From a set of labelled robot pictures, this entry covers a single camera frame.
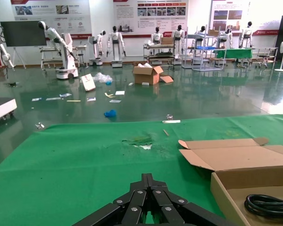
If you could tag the green covered table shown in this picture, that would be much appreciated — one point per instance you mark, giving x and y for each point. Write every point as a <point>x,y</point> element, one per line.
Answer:
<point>235,53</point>

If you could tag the small white box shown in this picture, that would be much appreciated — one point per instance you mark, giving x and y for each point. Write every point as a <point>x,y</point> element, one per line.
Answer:
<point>145,83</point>

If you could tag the thin wooden stick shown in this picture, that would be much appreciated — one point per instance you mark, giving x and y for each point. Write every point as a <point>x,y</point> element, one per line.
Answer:
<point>166,132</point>

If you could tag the crumpled blue glove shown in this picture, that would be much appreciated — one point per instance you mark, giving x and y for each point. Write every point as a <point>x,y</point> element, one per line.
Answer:
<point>110,113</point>

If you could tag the white workbench trolley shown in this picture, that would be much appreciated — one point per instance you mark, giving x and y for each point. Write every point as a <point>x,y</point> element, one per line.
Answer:
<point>52,49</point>

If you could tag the white paper slip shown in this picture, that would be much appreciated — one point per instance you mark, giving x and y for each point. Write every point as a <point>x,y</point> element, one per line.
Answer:
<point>115,101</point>

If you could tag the black round stool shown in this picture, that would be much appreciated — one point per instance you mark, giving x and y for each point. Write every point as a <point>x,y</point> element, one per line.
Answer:
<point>262,56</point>
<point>80,55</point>

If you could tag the bent white humanoid robot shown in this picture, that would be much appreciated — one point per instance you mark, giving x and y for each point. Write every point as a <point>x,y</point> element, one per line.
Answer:
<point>99,42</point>

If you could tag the white mobile platform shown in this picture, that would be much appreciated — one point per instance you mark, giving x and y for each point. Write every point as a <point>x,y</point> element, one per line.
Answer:
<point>2,107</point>

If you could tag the small plastic packet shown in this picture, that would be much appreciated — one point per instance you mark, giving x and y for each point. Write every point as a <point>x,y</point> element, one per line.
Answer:
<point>36,99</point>
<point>65,95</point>

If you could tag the clear plastic bag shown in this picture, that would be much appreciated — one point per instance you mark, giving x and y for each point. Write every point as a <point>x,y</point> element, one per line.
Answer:
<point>101,77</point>

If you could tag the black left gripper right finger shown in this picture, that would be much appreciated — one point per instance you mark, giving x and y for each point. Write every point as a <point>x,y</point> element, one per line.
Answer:
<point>169,207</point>

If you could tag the wall poster with photo row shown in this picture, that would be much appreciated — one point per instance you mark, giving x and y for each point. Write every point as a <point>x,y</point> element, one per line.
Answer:
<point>127,14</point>

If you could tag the flat cardboard piece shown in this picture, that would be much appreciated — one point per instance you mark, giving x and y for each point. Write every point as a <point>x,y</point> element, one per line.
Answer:
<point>167,79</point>

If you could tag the curved yellow strip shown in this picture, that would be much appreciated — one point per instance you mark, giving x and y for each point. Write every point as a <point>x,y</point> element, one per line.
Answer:
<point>109,95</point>

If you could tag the open brown cardboard box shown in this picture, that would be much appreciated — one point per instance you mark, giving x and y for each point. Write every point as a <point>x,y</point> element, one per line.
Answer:
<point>238,157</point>

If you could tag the small printed card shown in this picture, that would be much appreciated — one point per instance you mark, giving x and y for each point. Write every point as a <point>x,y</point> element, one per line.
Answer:
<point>91,99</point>

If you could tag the long plastic packet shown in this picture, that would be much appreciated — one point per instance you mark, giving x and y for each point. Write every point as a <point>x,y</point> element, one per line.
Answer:
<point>53,99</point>

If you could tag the small blue wrapper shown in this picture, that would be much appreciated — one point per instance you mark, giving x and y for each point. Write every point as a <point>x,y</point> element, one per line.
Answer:
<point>108,82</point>

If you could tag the large open cardboard carton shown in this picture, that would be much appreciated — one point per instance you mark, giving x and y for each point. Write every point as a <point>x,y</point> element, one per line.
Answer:
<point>143,77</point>

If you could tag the white paper sheet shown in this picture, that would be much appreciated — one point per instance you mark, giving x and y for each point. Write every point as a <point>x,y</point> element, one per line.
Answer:
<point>120,93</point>

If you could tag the leaning white humanoid robot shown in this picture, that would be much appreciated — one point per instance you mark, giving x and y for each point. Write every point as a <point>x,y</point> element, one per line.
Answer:
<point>66,47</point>

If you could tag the white and brown box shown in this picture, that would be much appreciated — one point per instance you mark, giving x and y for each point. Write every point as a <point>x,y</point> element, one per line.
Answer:
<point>88,82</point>

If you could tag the white industrial robot arm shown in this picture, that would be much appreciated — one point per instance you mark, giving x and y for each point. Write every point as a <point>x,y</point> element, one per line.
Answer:
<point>5,56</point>

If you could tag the wall poster with building photos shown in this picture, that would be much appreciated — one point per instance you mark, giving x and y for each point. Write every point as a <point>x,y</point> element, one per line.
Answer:
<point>261,14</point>

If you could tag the closed brown cardboard box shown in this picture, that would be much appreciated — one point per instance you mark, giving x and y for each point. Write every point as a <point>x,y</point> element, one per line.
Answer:
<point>167,41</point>

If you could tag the black display screen on stand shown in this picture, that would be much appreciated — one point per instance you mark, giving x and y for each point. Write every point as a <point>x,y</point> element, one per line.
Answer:
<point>21,33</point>

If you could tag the blue plastic tray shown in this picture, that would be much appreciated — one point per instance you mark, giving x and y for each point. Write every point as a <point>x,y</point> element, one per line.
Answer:
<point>205,48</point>

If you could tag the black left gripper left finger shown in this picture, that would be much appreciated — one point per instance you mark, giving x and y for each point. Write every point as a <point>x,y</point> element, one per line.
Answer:
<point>132,207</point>

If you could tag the metal shelf cart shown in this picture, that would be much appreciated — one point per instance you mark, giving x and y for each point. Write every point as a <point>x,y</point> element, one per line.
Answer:
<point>155,56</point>

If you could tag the grey metal rack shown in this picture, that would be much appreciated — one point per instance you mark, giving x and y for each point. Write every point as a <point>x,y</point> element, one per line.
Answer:
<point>202,35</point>

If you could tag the flat brown cardboard box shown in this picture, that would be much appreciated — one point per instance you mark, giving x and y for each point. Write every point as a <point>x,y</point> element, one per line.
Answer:
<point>213,33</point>

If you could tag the straight yellow strip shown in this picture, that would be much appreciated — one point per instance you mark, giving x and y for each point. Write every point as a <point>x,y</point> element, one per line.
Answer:
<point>73,101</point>

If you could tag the dark floor debris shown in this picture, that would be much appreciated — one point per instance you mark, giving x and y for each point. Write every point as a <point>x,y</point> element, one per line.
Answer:
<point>13,84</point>

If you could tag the grey metal table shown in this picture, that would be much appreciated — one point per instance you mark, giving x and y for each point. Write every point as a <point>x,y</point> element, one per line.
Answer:
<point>264,48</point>

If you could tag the wall poster with round icons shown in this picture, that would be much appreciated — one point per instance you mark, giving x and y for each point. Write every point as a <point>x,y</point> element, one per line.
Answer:
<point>38,11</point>

